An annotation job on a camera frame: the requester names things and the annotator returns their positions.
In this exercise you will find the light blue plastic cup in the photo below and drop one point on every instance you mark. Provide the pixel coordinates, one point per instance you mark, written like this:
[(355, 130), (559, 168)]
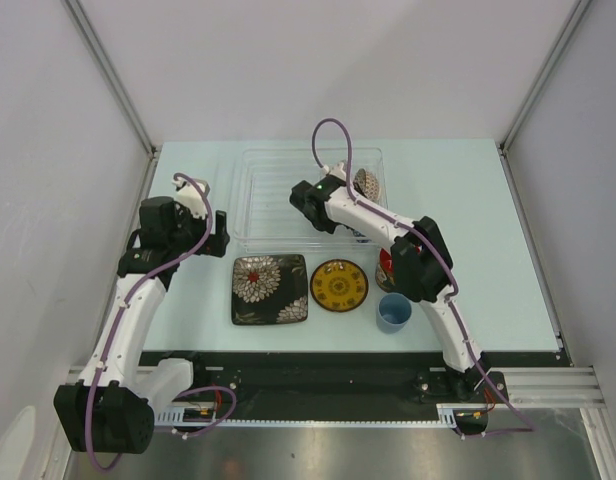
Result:
[(393, 312)]

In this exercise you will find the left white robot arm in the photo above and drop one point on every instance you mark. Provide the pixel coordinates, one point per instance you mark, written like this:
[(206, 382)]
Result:
[(108, 409)]

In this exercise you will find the left aluminium frame post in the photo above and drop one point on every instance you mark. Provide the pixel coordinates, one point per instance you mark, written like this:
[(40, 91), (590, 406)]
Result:
[(104, 64)]

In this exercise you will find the right aluminium frame post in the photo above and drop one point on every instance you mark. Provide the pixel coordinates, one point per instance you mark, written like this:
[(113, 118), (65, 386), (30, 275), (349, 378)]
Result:
[(559, 47)]

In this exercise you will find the black floral square plate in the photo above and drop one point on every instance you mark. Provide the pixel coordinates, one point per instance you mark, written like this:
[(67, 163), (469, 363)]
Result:
[(269, 290)]

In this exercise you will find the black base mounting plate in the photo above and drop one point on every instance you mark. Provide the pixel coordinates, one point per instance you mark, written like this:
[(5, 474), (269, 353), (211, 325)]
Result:
[(326, 387)]

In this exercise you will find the clear plastic dish rack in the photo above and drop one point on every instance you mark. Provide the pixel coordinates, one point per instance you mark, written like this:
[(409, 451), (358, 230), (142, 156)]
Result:
[(263, 220)]

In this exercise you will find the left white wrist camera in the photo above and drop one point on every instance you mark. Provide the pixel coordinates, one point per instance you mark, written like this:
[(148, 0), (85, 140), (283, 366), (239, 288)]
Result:
[(192, 197)]

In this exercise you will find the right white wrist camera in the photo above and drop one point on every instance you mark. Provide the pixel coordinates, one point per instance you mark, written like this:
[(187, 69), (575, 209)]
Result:
[(335, 175)]

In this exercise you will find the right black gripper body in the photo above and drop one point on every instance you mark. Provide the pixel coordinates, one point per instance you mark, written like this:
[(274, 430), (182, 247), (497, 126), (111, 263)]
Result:
[(327, 226)]

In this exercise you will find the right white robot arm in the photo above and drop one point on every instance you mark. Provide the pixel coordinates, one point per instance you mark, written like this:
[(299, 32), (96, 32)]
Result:
[(422, 265)]

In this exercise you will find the yellow brown round saucer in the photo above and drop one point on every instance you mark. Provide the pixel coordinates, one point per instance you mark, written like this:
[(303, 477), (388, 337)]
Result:
[(339, 285)]

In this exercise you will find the light blue cable duct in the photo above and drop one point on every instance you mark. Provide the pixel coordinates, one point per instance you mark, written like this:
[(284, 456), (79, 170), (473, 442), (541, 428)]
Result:
[(173, 417)]

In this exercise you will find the aluminium front rail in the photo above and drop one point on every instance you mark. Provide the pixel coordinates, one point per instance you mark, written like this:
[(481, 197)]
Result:
[(548, 385)]

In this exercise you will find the pink patterned bowl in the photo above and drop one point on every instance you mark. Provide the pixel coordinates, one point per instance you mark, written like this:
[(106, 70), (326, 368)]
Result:
[(367, 184)]

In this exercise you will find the red interior dark mug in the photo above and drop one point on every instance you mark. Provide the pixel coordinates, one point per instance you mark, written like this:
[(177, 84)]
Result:
[(384, 277)]

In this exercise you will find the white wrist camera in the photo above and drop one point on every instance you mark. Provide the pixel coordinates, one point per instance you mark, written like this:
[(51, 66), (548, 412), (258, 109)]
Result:
[(335, 175), (192, 197)]

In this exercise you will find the aluminium frame post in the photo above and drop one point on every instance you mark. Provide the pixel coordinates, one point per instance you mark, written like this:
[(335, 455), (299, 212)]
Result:
[(104, 64), (559, 47)]

